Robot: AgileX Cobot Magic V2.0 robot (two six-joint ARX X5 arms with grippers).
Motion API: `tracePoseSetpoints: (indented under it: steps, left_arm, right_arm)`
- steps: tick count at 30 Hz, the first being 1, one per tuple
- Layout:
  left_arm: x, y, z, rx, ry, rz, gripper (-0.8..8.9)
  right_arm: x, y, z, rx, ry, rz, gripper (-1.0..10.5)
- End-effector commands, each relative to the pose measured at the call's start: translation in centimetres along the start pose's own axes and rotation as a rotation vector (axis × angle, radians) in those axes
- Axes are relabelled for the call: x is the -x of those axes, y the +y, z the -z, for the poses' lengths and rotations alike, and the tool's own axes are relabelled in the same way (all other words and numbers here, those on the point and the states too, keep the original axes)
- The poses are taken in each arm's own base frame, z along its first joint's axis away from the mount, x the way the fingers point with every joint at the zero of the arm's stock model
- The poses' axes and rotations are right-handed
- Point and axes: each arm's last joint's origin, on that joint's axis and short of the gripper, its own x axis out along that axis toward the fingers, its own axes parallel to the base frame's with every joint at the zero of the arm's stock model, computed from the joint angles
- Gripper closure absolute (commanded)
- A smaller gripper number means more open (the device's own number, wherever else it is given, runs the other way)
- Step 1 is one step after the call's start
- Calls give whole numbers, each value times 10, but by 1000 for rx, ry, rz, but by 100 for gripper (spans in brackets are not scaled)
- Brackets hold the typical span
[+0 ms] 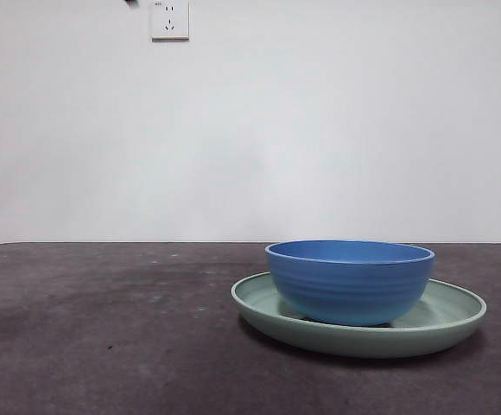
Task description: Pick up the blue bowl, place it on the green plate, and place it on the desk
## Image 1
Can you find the blue ribbed bowl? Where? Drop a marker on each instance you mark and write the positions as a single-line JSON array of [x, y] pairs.
[[350, 289]]

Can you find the green round plate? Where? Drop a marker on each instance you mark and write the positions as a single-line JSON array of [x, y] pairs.
[[363, 342]]

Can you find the white wall socket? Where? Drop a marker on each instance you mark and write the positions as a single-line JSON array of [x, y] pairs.
[[170, 21]]

